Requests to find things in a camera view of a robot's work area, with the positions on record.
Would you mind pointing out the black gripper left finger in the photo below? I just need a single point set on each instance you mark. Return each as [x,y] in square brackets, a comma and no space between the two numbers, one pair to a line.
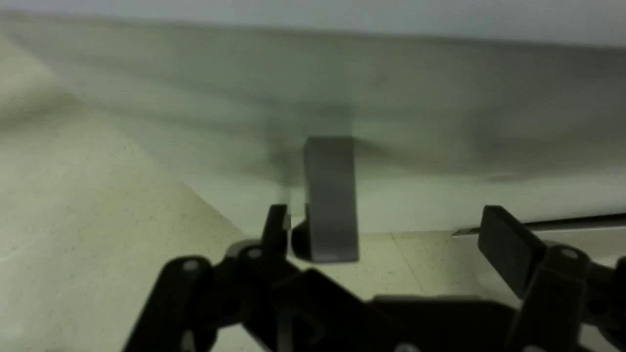
[195,305]

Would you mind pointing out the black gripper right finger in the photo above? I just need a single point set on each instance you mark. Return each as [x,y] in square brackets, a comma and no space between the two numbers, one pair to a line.
[553,285]

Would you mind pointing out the white cupboard door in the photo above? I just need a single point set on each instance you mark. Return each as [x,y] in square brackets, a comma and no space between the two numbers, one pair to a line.
[469,117]

